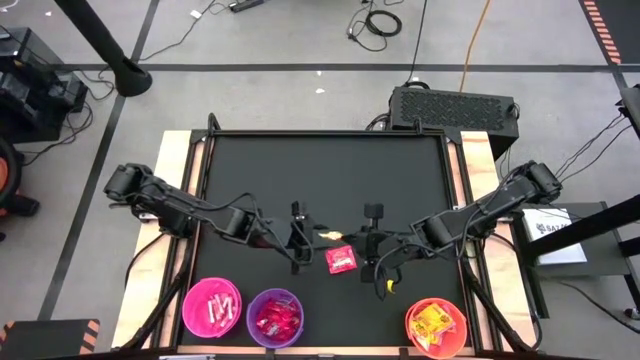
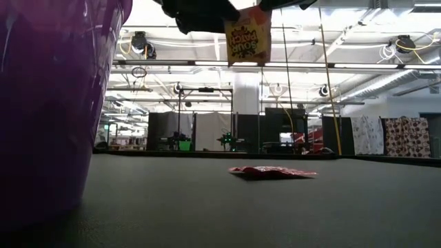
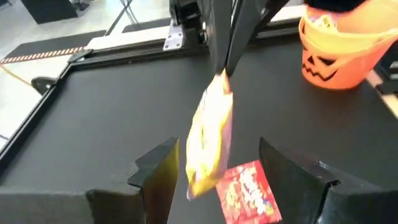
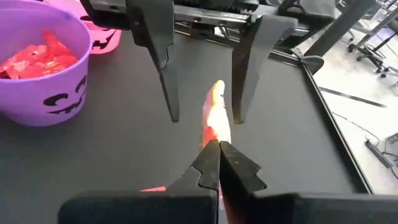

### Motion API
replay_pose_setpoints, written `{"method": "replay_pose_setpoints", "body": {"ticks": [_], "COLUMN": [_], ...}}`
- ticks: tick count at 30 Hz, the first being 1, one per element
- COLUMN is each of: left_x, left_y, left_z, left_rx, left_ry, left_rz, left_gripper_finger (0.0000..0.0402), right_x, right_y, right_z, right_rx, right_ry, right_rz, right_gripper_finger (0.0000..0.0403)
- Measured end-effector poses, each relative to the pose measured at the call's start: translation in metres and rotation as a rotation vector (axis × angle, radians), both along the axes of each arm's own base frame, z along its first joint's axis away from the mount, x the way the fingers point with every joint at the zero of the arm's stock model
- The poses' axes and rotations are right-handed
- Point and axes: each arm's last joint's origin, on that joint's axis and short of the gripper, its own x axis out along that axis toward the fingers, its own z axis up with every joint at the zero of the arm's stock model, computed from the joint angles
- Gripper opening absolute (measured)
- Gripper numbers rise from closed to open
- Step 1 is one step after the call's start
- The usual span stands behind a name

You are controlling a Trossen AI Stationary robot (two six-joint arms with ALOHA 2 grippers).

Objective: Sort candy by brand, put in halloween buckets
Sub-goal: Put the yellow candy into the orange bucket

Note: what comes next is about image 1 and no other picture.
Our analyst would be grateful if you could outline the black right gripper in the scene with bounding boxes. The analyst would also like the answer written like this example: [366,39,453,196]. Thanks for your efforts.
[338,202,417,285]

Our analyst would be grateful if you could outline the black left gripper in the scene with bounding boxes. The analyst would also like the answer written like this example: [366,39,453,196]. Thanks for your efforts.
[259,199,335,276]

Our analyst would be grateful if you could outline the yellow Sour Patch pack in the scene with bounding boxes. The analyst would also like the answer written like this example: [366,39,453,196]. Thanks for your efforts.
[414,303,456,337]
[409,322,431,352]

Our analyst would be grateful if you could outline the black table mat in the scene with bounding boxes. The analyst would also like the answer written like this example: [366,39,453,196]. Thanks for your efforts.
[192,132,474,349]

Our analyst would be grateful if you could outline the purple plastic bucket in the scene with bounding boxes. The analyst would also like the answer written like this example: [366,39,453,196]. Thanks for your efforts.
[245,286,305,349]

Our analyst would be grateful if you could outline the pink plastic bucket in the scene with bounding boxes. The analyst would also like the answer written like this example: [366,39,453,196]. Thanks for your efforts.
[180,277,244,340]

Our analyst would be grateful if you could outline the orange plastic bucket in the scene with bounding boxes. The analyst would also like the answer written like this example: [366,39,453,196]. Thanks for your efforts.
[404,297,469,360]

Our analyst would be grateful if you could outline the black computer case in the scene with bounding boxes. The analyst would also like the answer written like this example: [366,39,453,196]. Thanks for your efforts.
[388,85,521,161]

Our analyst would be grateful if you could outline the white labelled box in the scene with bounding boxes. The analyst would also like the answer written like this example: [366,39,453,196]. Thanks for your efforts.
[521,207,589,266]

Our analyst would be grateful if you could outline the black power strip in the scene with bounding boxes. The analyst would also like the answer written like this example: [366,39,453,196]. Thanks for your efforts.
[228,0,266,14]

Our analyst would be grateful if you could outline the black side table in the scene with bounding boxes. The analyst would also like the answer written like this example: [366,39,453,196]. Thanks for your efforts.
[502,192,640,321]

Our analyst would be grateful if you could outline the black slanted beam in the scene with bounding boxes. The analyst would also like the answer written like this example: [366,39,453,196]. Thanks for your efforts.
[524,193,640,261]

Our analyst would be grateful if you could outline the black round pole stand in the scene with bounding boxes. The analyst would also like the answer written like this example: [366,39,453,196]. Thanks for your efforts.
[53,0,154,99]

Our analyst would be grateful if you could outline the black orange striped floor mat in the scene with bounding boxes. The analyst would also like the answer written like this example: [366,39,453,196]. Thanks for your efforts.
[0,318,101,360]
[578,0,640,66]

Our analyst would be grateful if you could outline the orange black machine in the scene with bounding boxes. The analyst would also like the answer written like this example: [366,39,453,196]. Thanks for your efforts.
[0,137,41,244]

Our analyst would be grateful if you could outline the black equipment rack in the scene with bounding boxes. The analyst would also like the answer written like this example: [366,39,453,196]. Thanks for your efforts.
[0,27,90,145]

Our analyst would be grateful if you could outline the black metal table frame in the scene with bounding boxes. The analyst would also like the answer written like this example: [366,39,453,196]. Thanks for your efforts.
[149,112,544,357]

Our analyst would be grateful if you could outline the black cable sleeve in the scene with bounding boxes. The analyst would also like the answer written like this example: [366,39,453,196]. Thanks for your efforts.
[117,234,199,351]
[458,244,544,354]

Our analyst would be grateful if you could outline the long black cable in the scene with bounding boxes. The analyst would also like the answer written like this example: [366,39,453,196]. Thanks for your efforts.
[403,0,429,86]

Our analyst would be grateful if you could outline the coiled black cable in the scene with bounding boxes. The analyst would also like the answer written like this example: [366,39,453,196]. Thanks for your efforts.
[346,0,404,54]

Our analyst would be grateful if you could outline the orange cable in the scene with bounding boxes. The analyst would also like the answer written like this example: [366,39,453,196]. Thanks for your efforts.
[458,0,494,94]

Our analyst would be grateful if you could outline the black floor cables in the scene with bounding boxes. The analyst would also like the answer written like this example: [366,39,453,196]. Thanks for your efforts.
[497,112,634,201]
[19,67,117,167]

